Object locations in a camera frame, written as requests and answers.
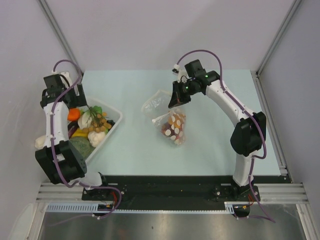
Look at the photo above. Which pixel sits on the white cauliflower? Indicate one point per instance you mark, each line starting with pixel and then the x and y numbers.
pixel 95 138

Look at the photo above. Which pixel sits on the polka dot zip bag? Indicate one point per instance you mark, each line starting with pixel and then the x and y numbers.
pixel 156 109

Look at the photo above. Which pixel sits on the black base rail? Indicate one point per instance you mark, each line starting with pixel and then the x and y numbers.
pixel 177 192

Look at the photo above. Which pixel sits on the white green bok choy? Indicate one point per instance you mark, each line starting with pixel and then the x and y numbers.
pixel 87 116

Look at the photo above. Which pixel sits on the brown longan bunch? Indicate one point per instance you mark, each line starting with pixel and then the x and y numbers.
pixel 98 124

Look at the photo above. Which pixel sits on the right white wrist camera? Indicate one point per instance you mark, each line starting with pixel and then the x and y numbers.
pixel 180 73

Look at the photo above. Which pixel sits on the red watermelon slice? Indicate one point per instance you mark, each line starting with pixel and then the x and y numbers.
pixel 175 134

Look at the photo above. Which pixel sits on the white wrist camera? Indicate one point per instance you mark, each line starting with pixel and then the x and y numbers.
pixel 66 76
pixel 180 73

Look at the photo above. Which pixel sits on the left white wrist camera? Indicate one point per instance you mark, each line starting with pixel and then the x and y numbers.
pixel 66 76

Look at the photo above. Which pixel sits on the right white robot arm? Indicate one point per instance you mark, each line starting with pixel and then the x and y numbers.
pixel 249 132

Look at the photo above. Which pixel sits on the purple eggplant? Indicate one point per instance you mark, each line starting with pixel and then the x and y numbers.
pixel 72 127

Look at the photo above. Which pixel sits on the green broccoli head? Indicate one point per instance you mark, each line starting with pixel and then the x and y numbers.
pixel 82 145

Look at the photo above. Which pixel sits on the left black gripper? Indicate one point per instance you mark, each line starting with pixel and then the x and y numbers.
pixel 78 101

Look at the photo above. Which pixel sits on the yellow pepper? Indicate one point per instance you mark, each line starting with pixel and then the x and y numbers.
pixel 79 133

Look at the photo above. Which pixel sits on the dark grape bunch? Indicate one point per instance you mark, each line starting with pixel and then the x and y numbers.
pixel 109 124

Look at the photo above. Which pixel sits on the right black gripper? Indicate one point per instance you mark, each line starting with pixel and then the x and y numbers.
pixel 177 98

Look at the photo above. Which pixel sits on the white plastic food tray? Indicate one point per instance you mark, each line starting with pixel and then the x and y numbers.
pixel 112 114

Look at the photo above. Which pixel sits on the orange carrot pieces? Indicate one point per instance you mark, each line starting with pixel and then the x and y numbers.
pixel 177 120

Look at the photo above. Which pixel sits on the orange tangerine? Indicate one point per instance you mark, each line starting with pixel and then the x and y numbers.
pixel 74 114

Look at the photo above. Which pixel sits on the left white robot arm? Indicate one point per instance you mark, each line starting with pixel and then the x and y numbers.
pixel 59 159

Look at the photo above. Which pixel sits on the white daikon radish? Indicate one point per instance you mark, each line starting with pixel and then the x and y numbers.
pixel 40 142

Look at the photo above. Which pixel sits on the white slotted cable duct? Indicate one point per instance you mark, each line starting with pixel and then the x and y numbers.
pixel 102 208

